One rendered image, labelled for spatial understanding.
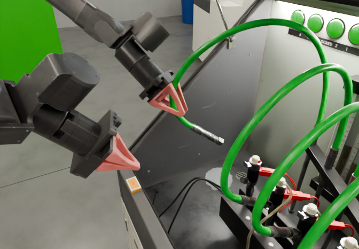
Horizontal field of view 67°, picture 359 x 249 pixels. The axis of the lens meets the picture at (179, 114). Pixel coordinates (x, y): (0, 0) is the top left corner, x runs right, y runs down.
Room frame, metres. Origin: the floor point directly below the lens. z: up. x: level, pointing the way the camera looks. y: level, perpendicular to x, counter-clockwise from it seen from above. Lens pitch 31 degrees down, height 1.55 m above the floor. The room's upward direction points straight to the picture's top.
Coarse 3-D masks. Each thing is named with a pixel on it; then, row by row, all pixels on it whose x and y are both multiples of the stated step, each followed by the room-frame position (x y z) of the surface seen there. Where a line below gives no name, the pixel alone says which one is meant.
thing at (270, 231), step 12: (348, 108) 0.35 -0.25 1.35; (324, 120) 0.33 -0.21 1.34; (336, 120) 0.33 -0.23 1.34; (312, 132) 0.32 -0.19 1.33; (300, 144) 0.31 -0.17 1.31; (288, 156) 0.30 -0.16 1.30; (276, 168) 0.30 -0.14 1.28; (288, 168) 0.30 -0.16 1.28; (276, 180) 0.29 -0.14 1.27; (264, 192) 0.28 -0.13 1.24; (264, 204) 0.28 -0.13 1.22; (252, 216) 0.28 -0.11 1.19; (264, 228) 0.29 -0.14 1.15; (276, 228) 0.31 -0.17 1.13; (288, 228) 0.33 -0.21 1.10
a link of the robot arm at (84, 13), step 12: (48, 0) 0.64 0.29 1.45; (60, 0) 0.64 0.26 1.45; (72, 0) 0.63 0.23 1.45; (84, 0) 0.63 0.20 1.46; (72, 12) 0.62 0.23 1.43; (84, 12) 0.61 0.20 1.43; (96, 12) 0.61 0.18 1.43; (84, 24) 0.60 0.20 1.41; (120, 24) 0.65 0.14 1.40; (96, 36) 0.59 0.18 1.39
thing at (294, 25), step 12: (252, 24) 0.56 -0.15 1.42; (264, 24) 0.56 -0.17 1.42; (276, 24) 0.57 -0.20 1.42; (288, 24) 0.57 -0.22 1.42; (300, 24) 0.57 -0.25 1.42; (216, 36) 0.56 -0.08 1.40; (228, 36) 0.56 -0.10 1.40; (312, 36) 0.57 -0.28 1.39; (204, 48) 0.55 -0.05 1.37; (192, 60) 0.55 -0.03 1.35; (324, 60) 0.58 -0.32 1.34; (180, 72) 0.55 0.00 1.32; (324, 72) 0.58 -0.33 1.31; (324, 84) 0.58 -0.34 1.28; (324, 96) 0.58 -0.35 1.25; (324, 108) 0.58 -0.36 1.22; (180, 120) 0.55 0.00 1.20
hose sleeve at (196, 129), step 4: (192, 128) 0.55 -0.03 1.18; (196, 128) 0.55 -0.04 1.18; (200, 128) 0.55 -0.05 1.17; (196, 132) 0.55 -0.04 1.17; (200, 132) 0.55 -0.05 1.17; (204, 132) 0.55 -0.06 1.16; (208, 132) 0.56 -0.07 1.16; (204, 136) 0.55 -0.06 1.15; (208, 136) 0.55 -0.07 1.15; (212, 136) 0.55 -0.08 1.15; (216, 136) 0.56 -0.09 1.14; (212, 140) 0.55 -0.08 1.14; (216, 140) 0.55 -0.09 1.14
